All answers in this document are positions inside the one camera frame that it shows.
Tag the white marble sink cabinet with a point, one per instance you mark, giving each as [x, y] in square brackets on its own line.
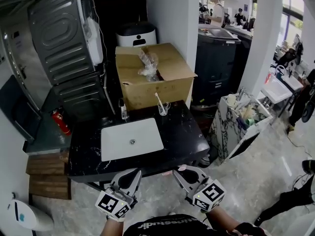
[226, 131]

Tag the stack of brown wooden boards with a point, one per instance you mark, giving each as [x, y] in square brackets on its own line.
[46, 176]

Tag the person's right forearm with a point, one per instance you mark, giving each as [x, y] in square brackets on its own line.
[224, 220]

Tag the chrome sink faucet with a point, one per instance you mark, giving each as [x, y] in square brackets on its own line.
[123, 109]

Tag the pink white item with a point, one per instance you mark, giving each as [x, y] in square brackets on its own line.
[182, 168]

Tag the brown cardboard box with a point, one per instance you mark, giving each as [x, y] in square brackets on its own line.
[137, 92]

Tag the white toothbrush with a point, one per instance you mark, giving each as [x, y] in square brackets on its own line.
[158, 101]

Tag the grey metal washing machine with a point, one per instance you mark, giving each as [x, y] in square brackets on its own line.
[59, 36]

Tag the black framed glass panel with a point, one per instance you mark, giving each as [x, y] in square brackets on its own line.
[17, 112]

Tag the white rectangular sink basin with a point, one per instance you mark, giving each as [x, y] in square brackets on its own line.
[123, 141]

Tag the black marble sink counter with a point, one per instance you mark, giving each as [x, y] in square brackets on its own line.
[177, 134]

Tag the green tape roll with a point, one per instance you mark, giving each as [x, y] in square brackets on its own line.
[250, 122]

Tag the black office chair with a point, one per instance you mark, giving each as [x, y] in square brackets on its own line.
[286, 58]

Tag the white rounded floor device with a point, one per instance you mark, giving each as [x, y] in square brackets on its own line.
[29, 215]

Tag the white black round appliance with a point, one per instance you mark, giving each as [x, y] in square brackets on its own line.
[128, 37]

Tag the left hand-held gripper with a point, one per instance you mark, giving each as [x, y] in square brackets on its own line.
[113, 203]

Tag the person's black shirt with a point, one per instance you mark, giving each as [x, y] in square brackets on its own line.
[169, 226]

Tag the chrome faucet on marble cabinet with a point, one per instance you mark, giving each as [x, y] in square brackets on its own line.
[242, 92]

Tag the dark grey washing machine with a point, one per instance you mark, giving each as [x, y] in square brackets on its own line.
[81, 95]

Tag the red fire extinguisher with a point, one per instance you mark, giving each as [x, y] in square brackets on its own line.
[60, 122]

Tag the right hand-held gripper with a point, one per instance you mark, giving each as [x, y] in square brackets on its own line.
[209, 195]

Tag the silver metal door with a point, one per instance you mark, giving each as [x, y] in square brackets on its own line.
[24, 58]

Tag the black cabinet with steel sink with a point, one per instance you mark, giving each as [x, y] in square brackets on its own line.
[216, 65]

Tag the person's left forearm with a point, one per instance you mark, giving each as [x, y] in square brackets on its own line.
[110, 227]

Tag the clear glass cup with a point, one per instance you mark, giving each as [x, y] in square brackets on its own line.
[164, 109]

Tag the clear plastic wrap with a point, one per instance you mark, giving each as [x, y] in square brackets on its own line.
[148, 65]

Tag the white ceramic wash basin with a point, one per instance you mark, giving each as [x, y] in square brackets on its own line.
[275, 88]
[294, 81]

